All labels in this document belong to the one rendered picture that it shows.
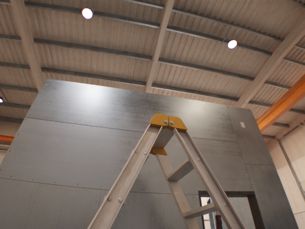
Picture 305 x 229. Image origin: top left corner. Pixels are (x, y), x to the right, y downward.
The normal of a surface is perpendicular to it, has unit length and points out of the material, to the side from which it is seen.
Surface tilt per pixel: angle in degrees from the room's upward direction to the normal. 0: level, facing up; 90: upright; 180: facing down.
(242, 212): 90
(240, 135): 90
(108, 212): 88
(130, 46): 176
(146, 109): 90
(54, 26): 176
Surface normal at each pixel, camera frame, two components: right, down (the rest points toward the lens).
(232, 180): 0.21, -0.61
